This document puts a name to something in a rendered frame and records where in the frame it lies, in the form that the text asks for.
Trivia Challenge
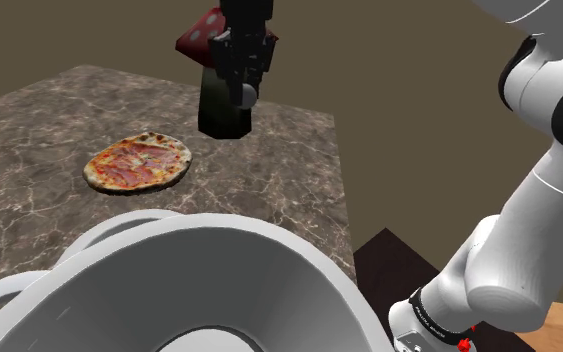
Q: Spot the large white pot with handles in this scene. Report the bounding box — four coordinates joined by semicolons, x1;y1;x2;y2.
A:
0;208;395;352

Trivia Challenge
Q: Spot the ham pizza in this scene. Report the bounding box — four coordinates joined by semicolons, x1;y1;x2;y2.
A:
82;131;193;197

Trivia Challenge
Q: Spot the red spotted mushroom figure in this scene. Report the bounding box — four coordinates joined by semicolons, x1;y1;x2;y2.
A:
174;6;280;141

